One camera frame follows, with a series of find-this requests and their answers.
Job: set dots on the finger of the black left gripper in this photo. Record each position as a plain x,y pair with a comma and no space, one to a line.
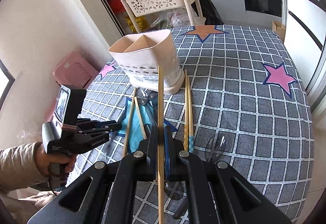
82,143
88,126

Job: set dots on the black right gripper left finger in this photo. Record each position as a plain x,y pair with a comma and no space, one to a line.
121,179

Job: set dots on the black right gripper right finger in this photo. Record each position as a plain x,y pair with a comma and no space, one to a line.
181,165

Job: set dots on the bamboo chopstick blue patterned end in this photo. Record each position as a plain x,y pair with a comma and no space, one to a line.
190,117

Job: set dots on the clear dark plastic spoon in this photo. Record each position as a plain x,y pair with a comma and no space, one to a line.
215,148

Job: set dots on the metal spoon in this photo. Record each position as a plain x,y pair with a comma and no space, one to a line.
148,99

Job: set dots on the plain bamboo chopstick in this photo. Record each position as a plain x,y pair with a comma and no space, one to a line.
160,147

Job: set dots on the bamboo chopstick yellow patterned end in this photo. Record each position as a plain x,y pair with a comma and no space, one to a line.
186,125

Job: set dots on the beige sleeved left forearm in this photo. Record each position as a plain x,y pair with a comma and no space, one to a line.
18,169

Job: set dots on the person's left hand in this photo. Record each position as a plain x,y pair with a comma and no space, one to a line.
43,161

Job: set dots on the pink plastic stool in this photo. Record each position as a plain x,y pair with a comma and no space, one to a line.
74,70

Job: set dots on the beige plastic utensil holder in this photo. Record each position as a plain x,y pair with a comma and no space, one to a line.
146,56

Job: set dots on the grey checked star tablecloth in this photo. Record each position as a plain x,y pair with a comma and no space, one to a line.
244,88

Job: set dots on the yellow oil bottle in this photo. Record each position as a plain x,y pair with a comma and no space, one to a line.
141,22

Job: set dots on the black garment on basket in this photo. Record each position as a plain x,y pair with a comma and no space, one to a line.
210,13

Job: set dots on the white perforated laundry basket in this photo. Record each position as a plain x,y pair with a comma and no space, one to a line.
138,8

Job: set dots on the cardboard box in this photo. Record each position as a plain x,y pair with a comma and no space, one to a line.
279,28

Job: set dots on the white refrigerator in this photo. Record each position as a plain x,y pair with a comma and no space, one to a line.
305,36

